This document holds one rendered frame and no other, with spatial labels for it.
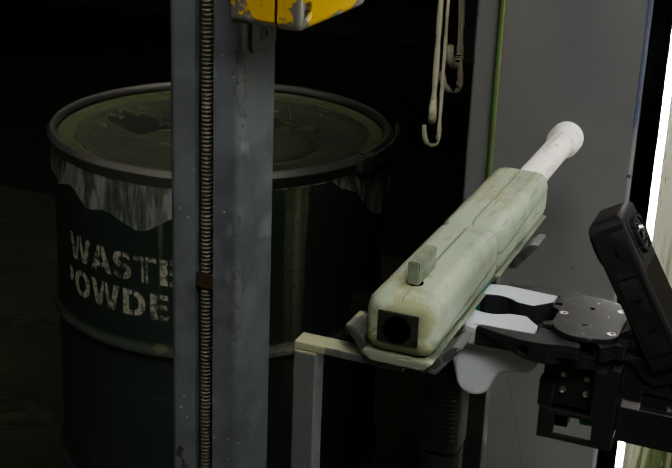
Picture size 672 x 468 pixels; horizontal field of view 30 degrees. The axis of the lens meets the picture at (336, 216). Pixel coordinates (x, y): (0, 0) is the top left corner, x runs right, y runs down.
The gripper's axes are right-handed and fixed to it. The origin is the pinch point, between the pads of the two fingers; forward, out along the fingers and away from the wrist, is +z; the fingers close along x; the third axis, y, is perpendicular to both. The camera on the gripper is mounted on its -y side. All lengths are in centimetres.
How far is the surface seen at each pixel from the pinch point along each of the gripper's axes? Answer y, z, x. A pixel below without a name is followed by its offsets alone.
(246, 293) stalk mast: 1.5, 14.6, -2.2
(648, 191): 4.8, -7.9, 47.6
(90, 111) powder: 23, 95, 99
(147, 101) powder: 23, 90, 112
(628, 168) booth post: 2.3, -5.7, 46.6
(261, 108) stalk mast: -12.4, 14.5, -0.1
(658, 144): -0.2, -8.2, 48.4
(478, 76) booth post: -5.4, 11.1, 46.6
